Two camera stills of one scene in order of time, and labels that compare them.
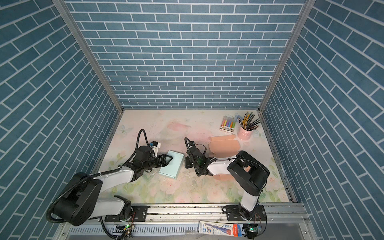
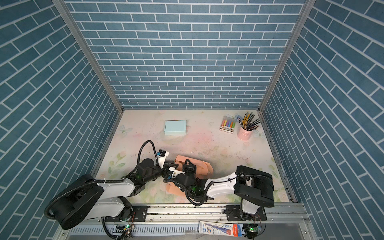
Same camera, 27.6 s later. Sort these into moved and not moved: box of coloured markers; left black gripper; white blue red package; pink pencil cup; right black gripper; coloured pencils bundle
Moved: left black gripper; right black gripper
Not moved: pink pencil cup; white blue red package; box of coloured markers; coloured pencils bundle
